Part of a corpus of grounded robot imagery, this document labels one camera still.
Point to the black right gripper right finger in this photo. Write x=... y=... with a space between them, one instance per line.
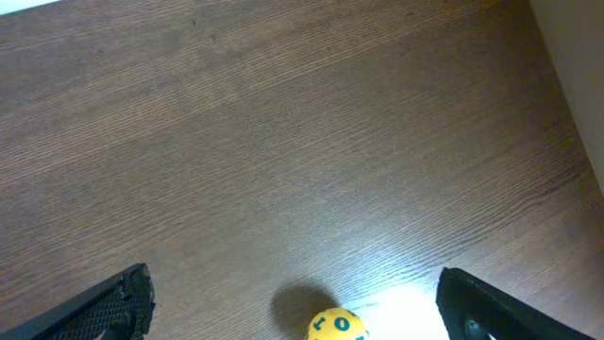
x=474 y=309

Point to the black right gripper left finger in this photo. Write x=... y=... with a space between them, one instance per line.
x=120 y=307

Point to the yellow ball with dots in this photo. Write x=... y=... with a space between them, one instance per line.
x=336 y=324

